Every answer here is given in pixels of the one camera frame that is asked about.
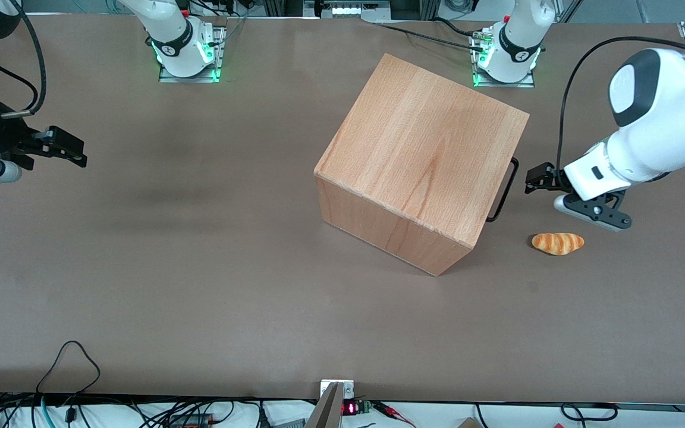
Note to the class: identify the wooden drawer cabinet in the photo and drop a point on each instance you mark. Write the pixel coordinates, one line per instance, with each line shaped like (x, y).
(420, 148)

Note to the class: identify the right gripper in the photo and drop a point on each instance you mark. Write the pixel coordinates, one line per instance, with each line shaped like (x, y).
(5, 135)

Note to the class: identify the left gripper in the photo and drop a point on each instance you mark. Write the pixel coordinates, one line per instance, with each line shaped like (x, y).
(546, 177)

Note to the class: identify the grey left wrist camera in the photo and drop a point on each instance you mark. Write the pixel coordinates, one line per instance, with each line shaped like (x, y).
(595, 213)

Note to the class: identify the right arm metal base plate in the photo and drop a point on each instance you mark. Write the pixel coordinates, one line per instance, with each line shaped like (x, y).
(191, 77)

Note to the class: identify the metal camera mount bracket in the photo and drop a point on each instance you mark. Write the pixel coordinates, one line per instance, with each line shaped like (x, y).
(333, 404)

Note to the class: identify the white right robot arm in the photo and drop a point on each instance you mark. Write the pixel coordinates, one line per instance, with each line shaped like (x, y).
(176, 32)

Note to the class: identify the small red digit display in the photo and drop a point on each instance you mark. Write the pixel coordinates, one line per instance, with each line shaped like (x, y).
(351, 408)

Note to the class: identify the toy bread roll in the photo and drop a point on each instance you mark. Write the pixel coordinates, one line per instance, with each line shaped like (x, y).
(558, 242)

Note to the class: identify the black box with red parts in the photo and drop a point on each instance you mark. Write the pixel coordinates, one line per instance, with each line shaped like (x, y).
(191, 421)

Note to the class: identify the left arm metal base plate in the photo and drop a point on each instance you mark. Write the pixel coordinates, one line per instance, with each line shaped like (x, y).
(504, 83)

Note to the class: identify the lit white power unit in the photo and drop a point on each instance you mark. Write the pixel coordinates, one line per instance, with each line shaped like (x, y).
(354, 9)

